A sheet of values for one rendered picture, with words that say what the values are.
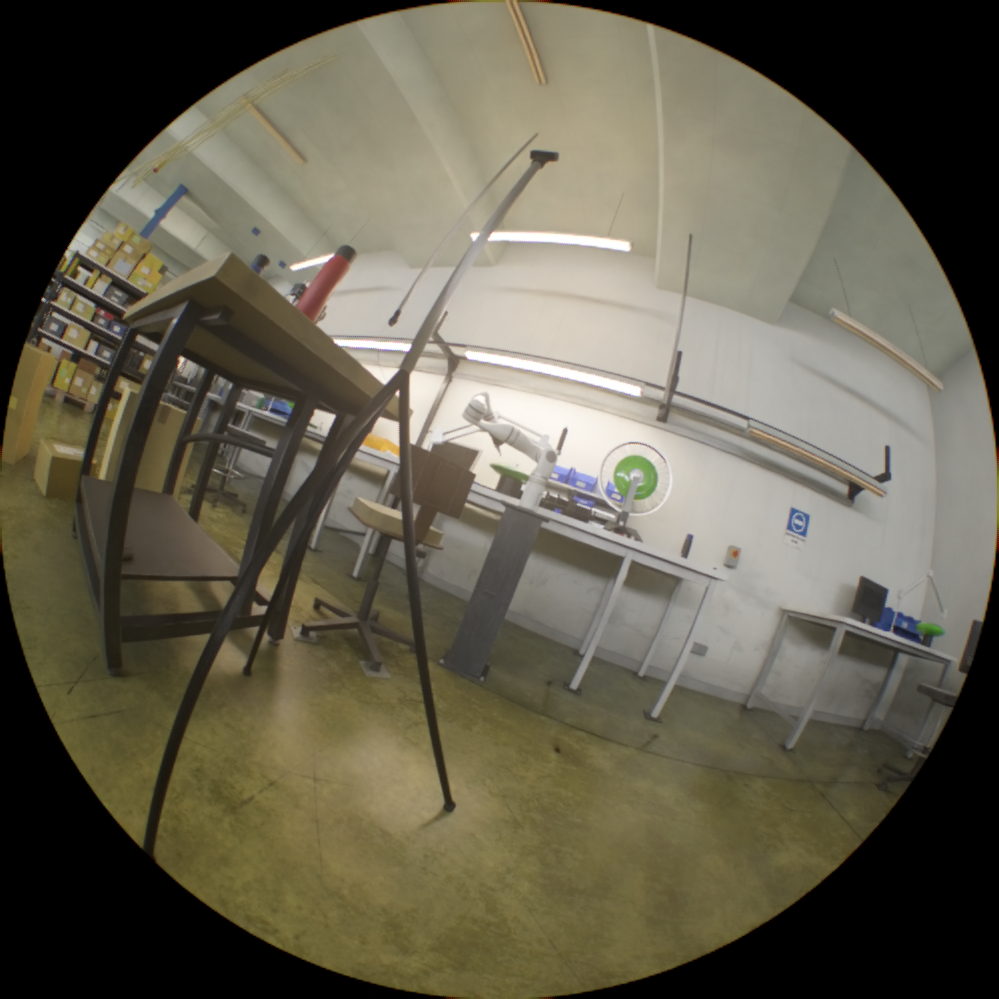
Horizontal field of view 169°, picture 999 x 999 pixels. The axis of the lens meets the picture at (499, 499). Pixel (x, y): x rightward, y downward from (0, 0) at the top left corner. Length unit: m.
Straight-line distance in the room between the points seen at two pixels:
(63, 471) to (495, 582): 2.36
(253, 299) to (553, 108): 3.44
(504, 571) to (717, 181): 3.22
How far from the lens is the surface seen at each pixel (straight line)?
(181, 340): 0.85
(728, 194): 3.30
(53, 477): 2.21
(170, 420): 1.92
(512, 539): 1.55
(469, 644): 1.65
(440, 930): 0.81
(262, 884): 0.79
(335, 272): 0.91
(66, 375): 5.81
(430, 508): 1.28
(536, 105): 3.85
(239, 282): 0.67
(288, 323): 0.72
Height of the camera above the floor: 0.74
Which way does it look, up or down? 4 degrees up
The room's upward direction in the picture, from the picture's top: 21 degrees clockwise
